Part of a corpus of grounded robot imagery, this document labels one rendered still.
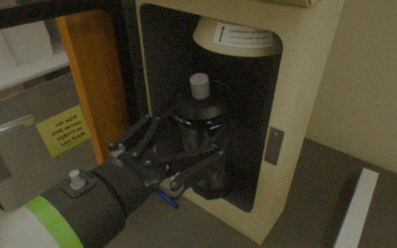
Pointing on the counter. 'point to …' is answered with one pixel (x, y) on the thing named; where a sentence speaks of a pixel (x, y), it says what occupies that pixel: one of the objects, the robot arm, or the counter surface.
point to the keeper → (273, 145)
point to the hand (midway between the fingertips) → (203, 123)
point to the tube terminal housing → (289, 90)
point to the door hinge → (132, 27)
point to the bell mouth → (236, 39)
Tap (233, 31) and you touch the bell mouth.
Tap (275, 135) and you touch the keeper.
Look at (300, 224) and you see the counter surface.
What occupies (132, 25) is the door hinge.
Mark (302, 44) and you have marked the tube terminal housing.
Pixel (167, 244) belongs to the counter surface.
